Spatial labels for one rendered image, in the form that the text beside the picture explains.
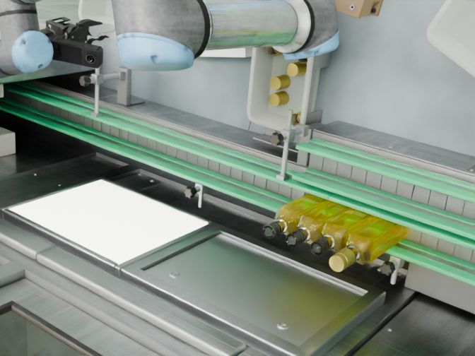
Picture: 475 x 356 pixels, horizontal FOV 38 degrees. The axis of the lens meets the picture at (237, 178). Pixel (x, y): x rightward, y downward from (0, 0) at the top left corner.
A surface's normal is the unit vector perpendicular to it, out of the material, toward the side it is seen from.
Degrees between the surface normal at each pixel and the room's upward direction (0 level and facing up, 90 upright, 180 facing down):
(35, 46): 86
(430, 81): 0
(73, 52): 32
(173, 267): 90
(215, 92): 0
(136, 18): 19
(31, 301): 90
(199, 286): 90
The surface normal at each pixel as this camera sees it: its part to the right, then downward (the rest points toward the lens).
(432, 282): -0.60, 0.24
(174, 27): 0.67, 0.02
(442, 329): 0.07, -0.93
